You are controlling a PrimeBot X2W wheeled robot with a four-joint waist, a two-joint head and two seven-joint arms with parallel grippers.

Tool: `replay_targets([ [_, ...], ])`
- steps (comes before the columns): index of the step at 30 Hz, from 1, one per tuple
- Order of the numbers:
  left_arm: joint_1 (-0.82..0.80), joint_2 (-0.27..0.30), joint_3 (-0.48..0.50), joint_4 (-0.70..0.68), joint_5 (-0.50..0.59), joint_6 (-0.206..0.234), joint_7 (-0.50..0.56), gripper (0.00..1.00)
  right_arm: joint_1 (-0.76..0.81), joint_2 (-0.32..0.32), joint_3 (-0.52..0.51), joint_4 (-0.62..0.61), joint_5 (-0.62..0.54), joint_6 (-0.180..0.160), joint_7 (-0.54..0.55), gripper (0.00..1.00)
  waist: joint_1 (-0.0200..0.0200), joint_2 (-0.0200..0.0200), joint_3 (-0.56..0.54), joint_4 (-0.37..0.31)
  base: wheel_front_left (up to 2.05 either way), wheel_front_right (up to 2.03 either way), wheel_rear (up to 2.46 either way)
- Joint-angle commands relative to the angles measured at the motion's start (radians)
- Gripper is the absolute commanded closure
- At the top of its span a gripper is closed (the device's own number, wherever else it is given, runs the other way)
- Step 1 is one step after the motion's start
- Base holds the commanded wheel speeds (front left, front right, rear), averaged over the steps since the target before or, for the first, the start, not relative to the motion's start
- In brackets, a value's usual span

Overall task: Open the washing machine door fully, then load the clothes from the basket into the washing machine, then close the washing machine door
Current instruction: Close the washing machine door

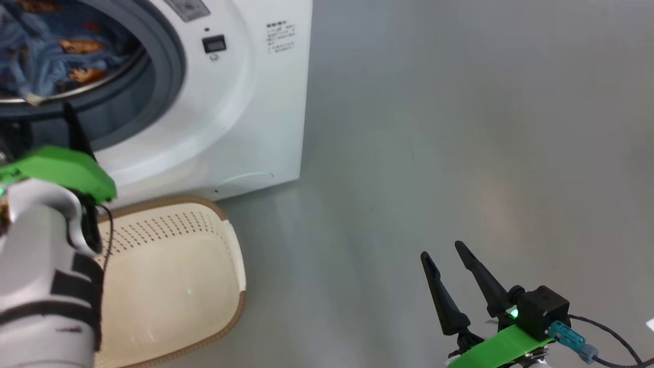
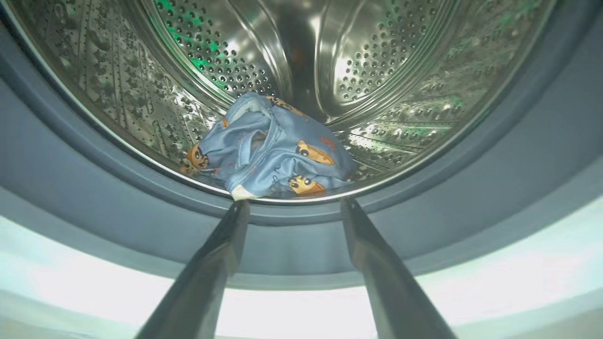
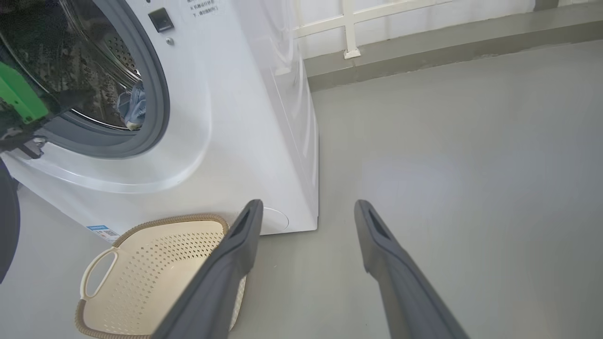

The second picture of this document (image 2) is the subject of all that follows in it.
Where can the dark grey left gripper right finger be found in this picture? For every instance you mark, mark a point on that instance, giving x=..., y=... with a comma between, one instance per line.
x=391, y=292

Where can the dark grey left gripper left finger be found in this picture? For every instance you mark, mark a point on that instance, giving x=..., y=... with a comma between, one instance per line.
x=202, y=287

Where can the blue bear print cream garment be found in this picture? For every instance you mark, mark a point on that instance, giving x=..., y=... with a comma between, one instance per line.
x=264, y=155

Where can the white front-load washing machine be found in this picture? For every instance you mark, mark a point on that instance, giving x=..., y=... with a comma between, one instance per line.
x=70, y=282

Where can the stainless steel washing machine drum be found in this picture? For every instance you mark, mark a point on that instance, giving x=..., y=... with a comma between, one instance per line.
x=377, y=56

